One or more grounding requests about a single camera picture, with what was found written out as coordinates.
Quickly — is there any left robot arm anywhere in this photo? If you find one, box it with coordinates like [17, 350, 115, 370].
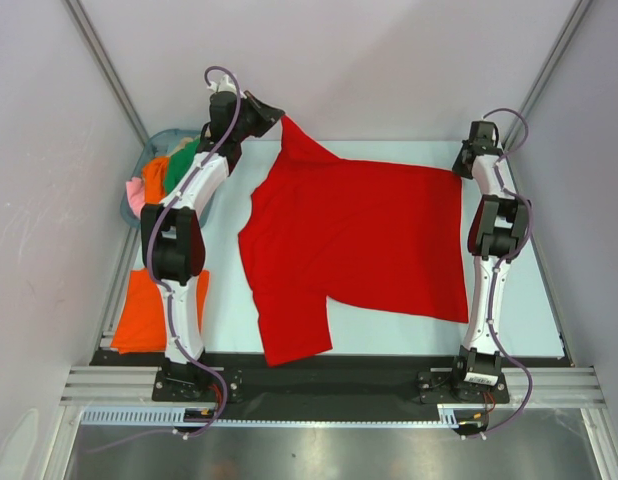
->
[140, 91, 284, 402]

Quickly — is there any orange garment in basket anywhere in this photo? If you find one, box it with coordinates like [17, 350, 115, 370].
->
[142, 156, 170, 204]

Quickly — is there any folded orange t shirt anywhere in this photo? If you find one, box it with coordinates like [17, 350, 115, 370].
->
[112, 268, 210, 362]

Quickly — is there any left aluminium corner post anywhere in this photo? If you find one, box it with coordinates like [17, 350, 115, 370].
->
[61, 0, 149, 145]

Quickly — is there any white slotted cable duct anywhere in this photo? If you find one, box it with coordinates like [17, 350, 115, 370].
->
[81, 406, 486, 429]

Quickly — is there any red t shirt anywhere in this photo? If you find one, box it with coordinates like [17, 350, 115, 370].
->
[238, 118, 469, 366]

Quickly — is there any aluminium corner post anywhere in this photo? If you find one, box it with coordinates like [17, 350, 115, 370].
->
[518, 0, 596, 121]
[61, 0, 149, 145]

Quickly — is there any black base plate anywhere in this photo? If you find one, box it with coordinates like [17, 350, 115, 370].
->
[88, 349, 573, 424]

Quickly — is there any green garment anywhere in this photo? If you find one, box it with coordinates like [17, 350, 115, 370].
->
[163, 138, 200, 194]

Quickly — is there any right aluminium corner post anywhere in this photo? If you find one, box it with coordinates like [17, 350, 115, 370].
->
[518, 0, 596, 121]

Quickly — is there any pink garment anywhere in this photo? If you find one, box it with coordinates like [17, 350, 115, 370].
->
[125, 177, 146, 219]

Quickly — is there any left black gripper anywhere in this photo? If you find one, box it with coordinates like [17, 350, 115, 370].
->
[231, 91, 283, 142]

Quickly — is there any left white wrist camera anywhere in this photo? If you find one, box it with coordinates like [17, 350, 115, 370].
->
[207, 74, 237, 95]

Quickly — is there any beige garment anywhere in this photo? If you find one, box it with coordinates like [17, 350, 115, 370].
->
[167, 135, 200, 157]

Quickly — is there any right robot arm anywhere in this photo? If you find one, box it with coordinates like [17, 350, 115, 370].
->
[450, 119, 530, 403]

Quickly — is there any blue plastic basket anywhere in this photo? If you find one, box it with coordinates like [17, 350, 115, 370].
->
[120, 128, 200, 230]

